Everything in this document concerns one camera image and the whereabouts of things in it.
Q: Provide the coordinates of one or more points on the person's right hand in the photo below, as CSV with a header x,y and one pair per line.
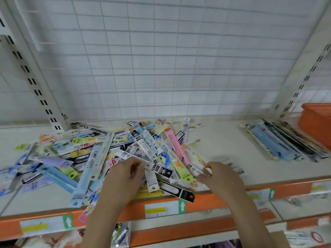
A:
x,y
225,182

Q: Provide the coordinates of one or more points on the person's left hand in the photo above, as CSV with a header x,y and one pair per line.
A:
x,y
119,183

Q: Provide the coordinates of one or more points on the person's right fingers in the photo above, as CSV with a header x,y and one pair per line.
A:
x,y
209,170

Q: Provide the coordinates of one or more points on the person's left fingers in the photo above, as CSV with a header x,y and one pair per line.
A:
x,y
137,169

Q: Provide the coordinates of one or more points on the cartoon print toothbrush packet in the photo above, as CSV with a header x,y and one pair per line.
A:
x,y
192,158

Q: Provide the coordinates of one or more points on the white black toothbrush packet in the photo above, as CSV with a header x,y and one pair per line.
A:
x,y
157,167

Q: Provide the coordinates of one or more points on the person's right forearm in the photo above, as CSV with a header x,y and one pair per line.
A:
x,y
248,222

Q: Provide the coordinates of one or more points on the person's left forearm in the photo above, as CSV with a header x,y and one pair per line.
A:
x,y
103,224

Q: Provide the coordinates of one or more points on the white price label green arrow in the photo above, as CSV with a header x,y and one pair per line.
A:
x,y
261,196
161,209
44,224

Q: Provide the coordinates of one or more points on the pile of assorted toothbrush packs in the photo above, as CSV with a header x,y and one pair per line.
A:
x,y
85,157

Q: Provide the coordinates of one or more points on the hanging clear blister pack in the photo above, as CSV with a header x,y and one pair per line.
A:
x,y
120,233

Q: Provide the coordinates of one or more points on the neat stack of toothbrush packs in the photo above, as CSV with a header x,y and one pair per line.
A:
x,y
281,142

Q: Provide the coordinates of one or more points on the orange plastic bin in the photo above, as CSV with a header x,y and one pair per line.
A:
x,y
316,123

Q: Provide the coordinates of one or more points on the white slotted shelf upright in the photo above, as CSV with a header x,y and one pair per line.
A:
x,y
305,74
31,74

